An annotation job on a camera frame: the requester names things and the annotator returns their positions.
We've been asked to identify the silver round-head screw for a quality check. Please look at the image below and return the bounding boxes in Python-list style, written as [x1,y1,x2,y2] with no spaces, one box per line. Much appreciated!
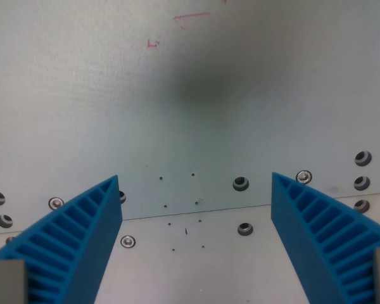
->
[120,234,137,250]
[296,170,314,184]
[47,196,65,210]

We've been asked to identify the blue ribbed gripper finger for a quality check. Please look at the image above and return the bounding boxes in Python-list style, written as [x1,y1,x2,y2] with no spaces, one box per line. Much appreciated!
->
[0,174,124,304]
[270,172,380,304]

